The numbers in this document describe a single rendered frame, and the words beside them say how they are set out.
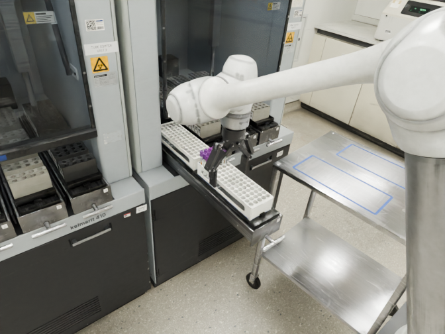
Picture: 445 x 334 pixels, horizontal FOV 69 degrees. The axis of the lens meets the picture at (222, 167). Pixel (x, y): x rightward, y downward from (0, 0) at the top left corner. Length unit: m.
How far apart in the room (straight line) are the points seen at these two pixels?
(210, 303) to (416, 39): 1.58
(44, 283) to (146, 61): 0.86
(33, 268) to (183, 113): 0.79
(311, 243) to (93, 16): 1.39
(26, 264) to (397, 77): 1.18
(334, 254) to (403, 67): 1.42
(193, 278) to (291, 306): 0.54
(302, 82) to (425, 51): 0.35
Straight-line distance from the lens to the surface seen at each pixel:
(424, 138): 0.48
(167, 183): 1.31
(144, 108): 1.21
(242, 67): 0.90
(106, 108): 1.15
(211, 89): 0.79
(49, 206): 1.16
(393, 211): 1.25
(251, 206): 1.01
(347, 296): 1.64
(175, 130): 1.38
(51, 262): 1.32
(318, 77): 0.73
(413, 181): 0.54
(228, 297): 1.83
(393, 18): 3.25
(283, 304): 1.86
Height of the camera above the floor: 1.54
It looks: 35 degrees down
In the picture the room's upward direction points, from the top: 5 degrees clockwise
